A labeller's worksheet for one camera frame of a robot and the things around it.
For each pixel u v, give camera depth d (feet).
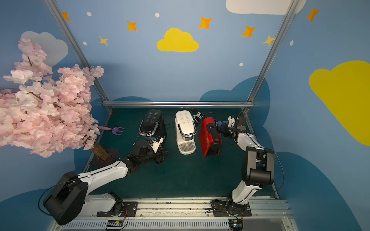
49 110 1.53
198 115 3.74
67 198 1.36
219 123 2.92
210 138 2.75
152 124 2.68
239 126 2.46
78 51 2.76
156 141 2.46
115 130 3.52
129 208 2.46
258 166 1.58
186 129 2.65
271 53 2.84
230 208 2.25
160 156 2.46
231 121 2.89
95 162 3.02
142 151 2.22
